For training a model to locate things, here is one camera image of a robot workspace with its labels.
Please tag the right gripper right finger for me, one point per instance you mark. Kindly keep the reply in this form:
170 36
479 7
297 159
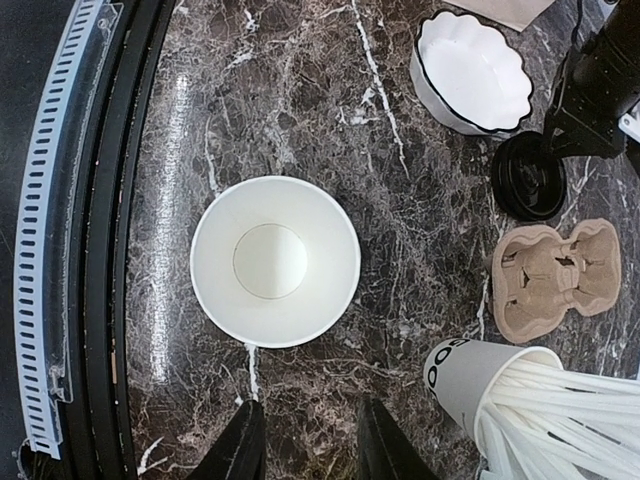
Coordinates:
384 451

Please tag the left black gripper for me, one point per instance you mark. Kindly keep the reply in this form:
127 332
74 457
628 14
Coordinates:
596 84

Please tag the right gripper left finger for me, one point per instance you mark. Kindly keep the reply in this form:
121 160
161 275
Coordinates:
240 450

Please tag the black coffee cup lid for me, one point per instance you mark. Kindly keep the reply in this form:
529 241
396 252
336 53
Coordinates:
527 184

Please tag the black paper coffee cup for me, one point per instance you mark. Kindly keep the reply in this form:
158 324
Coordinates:
275 261

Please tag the checkered paper takeout bag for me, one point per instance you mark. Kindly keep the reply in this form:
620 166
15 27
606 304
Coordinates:
515 14

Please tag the white paper straw cup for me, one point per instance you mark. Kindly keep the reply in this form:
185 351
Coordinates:
460 373

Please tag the white scalloped bowl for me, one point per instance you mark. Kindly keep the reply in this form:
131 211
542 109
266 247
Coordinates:
468 77

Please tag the brown cardboard cup carrier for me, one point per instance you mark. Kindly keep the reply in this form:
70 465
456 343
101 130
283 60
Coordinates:
537 277

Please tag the white slotted cable duct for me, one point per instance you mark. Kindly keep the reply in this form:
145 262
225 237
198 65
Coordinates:
41 281

